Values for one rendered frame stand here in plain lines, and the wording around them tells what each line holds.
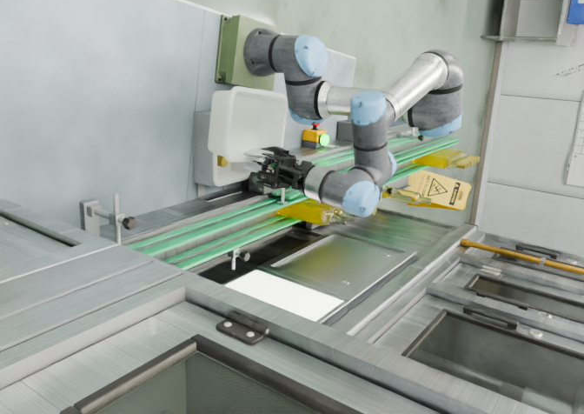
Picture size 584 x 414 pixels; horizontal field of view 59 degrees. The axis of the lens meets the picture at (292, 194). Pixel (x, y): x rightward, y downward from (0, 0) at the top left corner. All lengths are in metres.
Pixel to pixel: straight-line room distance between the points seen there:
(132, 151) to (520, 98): 6.42
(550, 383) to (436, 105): 0.72
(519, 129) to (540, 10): 1.49
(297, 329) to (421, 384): 0.16
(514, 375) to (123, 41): 1.26
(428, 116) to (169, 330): 1.00
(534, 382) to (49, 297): 1.06
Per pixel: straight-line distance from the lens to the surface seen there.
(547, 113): 7.42
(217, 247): 1.54
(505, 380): 1.35
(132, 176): 1.50
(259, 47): 1.63
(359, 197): 1.06
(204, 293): 0.70
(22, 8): 1.31
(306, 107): 1.60
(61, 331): 0.65
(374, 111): 1.08
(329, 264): 1.68
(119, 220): 1.22
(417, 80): 1.26
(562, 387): 1.39
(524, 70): 7.45
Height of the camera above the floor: 1.91
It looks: 33 degrees down
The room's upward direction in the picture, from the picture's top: 104 degrees clockwise
